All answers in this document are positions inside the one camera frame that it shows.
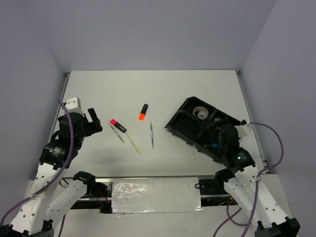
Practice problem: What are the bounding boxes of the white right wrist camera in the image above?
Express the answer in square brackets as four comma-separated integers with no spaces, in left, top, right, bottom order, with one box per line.
[235,119,252,138]

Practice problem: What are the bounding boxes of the green thin pen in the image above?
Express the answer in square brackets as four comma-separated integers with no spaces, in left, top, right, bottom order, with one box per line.
[109,123,125,144]

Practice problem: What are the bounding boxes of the silver foil cover plate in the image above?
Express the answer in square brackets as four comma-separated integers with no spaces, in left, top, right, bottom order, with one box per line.
[112,177,202,214]

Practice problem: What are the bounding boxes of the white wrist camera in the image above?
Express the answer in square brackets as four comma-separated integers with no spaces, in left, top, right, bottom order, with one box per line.
[235,119,252,138]
[66,97,81,113]

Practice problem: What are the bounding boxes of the pink cap black highlighter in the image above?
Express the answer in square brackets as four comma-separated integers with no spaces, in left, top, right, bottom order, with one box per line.
[110,119,127,133]

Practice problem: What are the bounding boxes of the orange cap black highlighter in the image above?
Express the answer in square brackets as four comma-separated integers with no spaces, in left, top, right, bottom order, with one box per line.
[138,104,148,120]

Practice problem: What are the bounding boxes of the yellow thin pen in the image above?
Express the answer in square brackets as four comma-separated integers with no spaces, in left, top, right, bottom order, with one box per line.
[125,132,141,156]

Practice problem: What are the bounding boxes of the small clear tape roll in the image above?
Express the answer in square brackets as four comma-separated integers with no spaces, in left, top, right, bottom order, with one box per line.
[197,111,208,119]

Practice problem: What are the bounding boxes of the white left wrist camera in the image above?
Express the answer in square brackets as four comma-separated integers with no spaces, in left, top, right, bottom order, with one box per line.
[66,97,81,113]

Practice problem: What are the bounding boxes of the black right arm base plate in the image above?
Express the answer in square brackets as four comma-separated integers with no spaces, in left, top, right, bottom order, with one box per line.
[195,178,229,197]

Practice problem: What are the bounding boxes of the black desk organizer tray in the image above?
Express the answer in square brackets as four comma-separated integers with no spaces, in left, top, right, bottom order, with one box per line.
[164,97,243,163]

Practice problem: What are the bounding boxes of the blue thin pen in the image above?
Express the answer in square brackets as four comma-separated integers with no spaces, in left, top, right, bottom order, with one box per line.
[150,122,155,149]

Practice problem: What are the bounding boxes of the large clear tape roll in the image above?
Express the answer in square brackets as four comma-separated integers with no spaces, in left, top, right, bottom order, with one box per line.
[193,106,209,120]

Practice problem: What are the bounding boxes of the aluminium table edge rail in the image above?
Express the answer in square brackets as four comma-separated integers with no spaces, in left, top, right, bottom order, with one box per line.
[50,72,71,135]

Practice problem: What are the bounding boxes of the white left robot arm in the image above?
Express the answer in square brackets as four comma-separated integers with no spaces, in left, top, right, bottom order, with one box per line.
[0,108,103,237]

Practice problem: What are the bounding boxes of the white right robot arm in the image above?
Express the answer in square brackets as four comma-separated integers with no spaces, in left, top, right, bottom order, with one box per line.
[206,119,300,237]

